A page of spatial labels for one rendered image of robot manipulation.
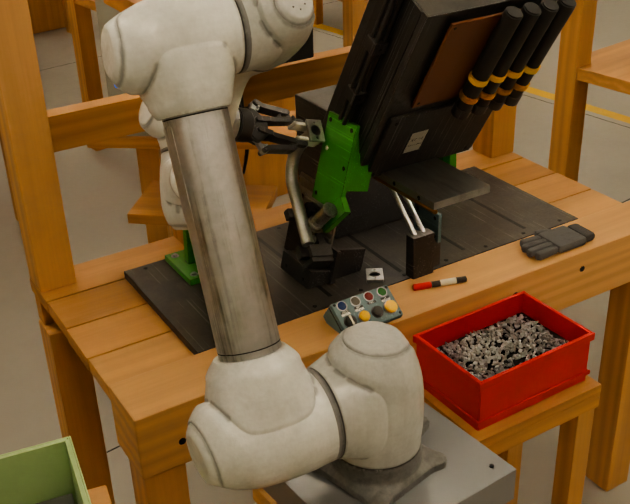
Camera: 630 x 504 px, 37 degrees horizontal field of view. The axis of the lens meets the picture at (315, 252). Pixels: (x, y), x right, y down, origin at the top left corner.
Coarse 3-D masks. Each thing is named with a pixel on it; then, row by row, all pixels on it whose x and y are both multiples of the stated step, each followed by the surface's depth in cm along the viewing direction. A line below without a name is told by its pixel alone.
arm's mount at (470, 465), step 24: (432, 408) 179; (432, 432) 172; (456, 432) 172; (456, 456) 167; (480, 456) 166; (312, 480) 162; (432, 480) 161; (456, 480) 161; (480, 480) 161; (504, 480) 162
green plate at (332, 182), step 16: (336, 128) 216; (352, 128) 211; (336, 144) 217; (352, 144) 212; (320, 160) 222; (336, 160) 217; (352, 160) 213; (320, 176) 223; (336, 176) 217; (352, 176) 217; (368, 176) 219; (320, 192) 223; (336, 192) 217
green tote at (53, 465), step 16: (32, 448) 166; (48, 448) 166; (64, 448) 168; (0, 464) 164; (16, 464) 165; (32, 464) 166; (48, 464) 168; (64, 464) 169; (0, 480) 165; (16, 480) 167; (32, 480) 168; (48, 480) 169; (64, 480) 171; (80, 480) 158; (0, 496) 167; (16, 496) 168; (32, 496) 169; (48, 496) 171; (80, 496) 158
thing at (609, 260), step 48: (624, 240) 240; (432, 288) 220; (480, 288) 220; (528, 288) 228; (576, 288) 238; (288, 336) 205; (336, 336) 204; (144, 384) 191; (192, 384) 191; (144, 432) 183
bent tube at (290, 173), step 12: (312, 120) 219; (312, 132) 222; (288, 156) 227; (300, 156) 226; (288, 168) 227; (288, 180) 227; (288, 192) 227; (300, 192) 226; (300, 204) 225; (300, 216) 223; (300, 228) 223; (312, 240) 222
